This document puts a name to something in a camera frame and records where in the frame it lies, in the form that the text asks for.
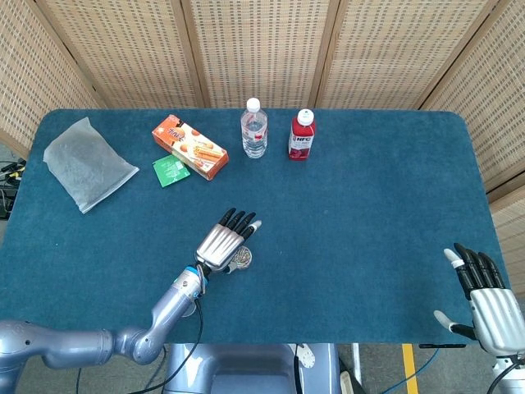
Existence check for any white table leg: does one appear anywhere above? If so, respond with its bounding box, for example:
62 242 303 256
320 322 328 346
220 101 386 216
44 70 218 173
350 343 363 385

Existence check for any clear water bottle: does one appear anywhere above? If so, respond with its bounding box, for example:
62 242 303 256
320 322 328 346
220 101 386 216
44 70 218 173
240 98 269 160

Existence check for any woven folding screen panel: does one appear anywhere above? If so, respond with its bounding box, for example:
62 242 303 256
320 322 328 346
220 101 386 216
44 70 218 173
421 0 525 284
0 0 108 159
35 0 206 110
180 0 341 110
314 0 512 111

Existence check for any blue floor cable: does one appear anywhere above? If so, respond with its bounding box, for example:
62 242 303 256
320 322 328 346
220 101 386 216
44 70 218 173
381 347 441 394

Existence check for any white perforated bracket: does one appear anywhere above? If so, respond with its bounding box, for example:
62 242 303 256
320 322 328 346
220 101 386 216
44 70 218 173
294 343 317 375

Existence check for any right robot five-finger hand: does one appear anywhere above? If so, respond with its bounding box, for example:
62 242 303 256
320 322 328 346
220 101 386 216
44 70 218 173
433 242 525 359

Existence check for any green square sachet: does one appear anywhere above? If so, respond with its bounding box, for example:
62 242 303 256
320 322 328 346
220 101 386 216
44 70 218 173
152 154 192 189

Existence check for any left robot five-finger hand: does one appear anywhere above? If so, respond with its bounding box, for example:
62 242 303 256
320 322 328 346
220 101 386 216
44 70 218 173
194 208 263 275

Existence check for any black cable bundle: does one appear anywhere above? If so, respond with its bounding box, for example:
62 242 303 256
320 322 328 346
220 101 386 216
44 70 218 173
0 158 28 221

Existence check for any frosted plastic zip bag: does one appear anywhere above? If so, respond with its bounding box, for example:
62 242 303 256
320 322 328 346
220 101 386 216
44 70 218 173
43 117 140 215

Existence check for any red NFC juice bottle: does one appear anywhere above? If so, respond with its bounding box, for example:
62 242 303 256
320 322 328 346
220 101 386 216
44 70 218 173
287 108 318 162

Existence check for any blue table cloth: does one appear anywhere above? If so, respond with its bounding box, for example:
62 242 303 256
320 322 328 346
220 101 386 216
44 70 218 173
0 108 514 346

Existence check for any orange biscuit carton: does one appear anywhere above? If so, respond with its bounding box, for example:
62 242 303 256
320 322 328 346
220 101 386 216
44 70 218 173
151 113 230 181

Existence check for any round container of clips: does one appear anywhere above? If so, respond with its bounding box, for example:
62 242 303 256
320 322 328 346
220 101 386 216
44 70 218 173
230 245 255 272

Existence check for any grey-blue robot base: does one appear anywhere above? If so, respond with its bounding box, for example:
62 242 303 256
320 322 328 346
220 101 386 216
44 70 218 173
162 342 342 394

